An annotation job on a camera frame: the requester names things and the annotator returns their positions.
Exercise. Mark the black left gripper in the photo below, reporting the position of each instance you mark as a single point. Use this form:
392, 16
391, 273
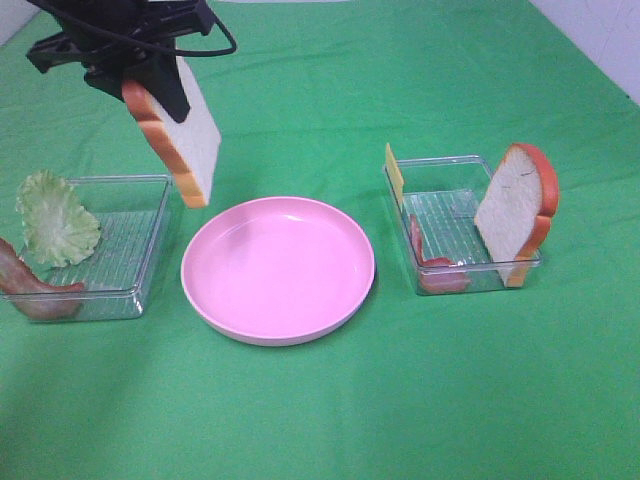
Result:
117, 41

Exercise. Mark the toast bread slice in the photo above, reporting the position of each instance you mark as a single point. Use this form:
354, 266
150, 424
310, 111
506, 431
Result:
515, 215
189, 149

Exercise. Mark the green lettuce leaf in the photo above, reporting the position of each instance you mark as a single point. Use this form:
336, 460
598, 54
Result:
57, 228

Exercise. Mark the yellow cheese slice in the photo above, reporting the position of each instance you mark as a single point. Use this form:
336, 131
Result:
394, 175

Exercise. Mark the bacon strip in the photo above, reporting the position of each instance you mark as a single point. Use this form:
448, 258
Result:
36, 299
438, 278

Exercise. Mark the left clear plastic tray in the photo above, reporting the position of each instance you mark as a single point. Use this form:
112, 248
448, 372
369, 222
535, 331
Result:
132, 211

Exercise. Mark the clear plastic tray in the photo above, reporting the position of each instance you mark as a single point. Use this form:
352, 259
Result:
444, 193
132, 211

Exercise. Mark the pink round plate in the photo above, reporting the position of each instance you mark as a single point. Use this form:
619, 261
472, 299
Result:
278, 271

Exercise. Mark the right clear plastic tray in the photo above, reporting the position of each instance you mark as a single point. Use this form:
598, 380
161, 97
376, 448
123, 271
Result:
444, 193

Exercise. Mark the green tablecloth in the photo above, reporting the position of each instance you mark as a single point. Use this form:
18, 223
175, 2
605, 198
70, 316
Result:
536, 383

